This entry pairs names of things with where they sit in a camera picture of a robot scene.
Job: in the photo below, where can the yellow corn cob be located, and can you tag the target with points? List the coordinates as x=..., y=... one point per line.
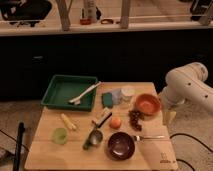
x=68, y=123

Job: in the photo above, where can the white brush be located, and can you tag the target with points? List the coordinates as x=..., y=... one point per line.
x=77, y=100

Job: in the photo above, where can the silver fork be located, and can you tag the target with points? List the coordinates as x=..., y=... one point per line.
x=140, y=138

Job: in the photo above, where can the green plastic cup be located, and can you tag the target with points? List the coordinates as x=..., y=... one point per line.
x=59, y=136

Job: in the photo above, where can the green sponge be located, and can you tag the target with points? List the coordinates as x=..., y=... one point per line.
x=107, y=100

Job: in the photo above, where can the green handled metal scoop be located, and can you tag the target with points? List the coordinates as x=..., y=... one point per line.
x=94, y=139

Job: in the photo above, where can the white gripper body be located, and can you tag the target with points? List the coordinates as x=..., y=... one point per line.
x=168, y=115

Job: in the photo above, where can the dark purple bowl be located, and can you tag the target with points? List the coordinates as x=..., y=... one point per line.
x=120, y=146

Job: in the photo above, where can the clear plastic container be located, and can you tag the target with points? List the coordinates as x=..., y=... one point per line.
x=123, y=94

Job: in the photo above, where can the green plastic tray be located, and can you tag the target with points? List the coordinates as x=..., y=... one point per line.
x=63, y=88

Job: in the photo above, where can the orange bowl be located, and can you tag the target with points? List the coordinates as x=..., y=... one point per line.
x=148, y=104

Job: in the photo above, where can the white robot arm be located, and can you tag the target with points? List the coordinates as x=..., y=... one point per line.
x=185, y=83

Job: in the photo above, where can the bunch of dark grapes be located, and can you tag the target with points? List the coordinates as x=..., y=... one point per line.
x=134, y=117

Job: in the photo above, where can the black pole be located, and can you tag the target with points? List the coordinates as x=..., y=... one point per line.
x=17, y=157

